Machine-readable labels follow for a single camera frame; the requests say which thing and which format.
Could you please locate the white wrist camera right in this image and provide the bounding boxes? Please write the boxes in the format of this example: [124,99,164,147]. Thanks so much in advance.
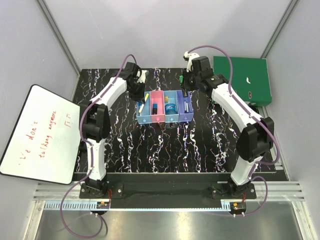
[183,51,200,73]

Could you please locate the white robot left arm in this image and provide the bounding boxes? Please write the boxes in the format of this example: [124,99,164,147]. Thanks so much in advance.
[79,62,148,198]

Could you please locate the light blue bin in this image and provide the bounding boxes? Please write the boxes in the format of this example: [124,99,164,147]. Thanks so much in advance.
[136,91,152,125]
[163,90,179,123]

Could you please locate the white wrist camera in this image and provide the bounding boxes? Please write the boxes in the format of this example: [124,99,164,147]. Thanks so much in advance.
[137,70,149,84]
[183,51,200,73]

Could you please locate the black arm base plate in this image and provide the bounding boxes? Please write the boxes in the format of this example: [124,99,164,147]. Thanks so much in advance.
[79,173,257,211]

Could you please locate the blue tip thin pen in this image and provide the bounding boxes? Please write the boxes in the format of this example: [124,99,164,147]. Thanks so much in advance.
[183,101,188,113]

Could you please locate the white whiteboard red writing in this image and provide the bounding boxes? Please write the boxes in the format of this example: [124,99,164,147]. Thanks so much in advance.
[0,84,81,185]

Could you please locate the green cap grey marker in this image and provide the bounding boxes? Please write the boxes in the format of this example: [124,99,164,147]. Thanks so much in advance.
[179,75,188,98]

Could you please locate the pink bin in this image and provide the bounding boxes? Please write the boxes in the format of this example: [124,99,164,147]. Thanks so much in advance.
[150,90,165,123]

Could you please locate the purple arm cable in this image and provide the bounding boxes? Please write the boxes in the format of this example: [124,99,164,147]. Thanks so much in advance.
[188,44,281,216]
[59,54,138,237]

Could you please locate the yellow cap white marker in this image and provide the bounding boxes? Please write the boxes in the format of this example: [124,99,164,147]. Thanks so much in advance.
[138,103,145,113]

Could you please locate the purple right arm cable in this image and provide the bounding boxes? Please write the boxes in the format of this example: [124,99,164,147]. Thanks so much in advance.
[188,44,281,216]

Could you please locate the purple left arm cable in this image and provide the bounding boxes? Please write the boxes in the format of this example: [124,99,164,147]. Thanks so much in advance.
[59,54,138,237]

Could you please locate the green ring binder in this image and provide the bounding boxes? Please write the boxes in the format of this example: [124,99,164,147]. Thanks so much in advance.
[211,55,273,107]

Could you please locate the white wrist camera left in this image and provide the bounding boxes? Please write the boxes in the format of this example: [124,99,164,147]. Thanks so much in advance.
[137,70,149,84]

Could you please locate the purple bin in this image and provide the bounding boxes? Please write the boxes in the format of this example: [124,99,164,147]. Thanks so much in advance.
[176,90,194,122]

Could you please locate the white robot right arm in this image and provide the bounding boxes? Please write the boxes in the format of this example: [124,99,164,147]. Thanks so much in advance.
[180,52,274,199]

